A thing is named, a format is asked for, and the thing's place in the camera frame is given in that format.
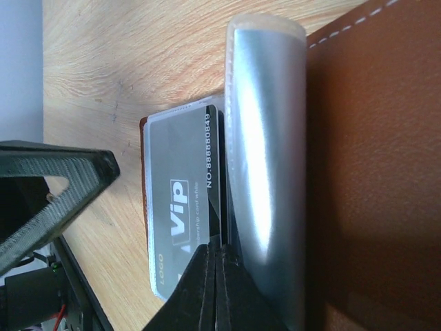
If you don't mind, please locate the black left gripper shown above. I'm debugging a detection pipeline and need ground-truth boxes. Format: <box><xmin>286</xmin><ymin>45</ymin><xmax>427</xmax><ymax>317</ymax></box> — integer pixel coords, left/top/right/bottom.
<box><xmin>1</xmin><ymin>141</ymin><xmax>120</xmax><ymax>330</ymax></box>

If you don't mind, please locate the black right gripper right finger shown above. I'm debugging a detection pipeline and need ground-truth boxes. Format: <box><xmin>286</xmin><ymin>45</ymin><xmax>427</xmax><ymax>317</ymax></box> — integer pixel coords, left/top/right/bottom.
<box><xmin>215</xmin><ymin>245</ymin><xmax>287</xmax><ymax>330</ymax></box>

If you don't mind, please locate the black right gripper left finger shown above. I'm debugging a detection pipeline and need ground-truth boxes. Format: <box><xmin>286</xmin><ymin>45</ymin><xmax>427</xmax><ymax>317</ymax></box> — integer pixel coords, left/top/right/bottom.
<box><xmin>144</xmin><ymin>243</ymin><xmax>216</xmax><ymax>330</ymax></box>

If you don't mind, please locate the black VIP card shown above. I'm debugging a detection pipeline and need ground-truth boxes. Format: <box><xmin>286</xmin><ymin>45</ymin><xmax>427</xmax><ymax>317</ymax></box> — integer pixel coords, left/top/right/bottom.
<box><xmin>143</xmin><ymin>104</ymin><xmax>222</xmax><ymax>300</ymax></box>

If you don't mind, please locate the brown leather card holder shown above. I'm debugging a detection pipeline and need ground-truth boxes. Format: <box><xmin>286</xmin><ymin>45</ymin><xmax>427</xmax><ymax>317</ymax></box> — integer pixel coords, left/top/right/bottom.
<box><xmin>139</xmin><ymin>0</ymin><xmax>441</xmax><ymax>331</ymax></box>

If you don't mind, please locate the black enclosure frame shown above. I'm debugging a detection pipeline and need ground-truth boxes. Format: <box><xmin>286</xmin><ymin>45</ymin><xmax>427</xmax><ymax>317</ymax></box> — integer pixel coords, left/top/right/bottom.
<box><xmin>50</xmin><ymin>237</ymin><xmax>114</xmax><ymax>331</ymax></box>

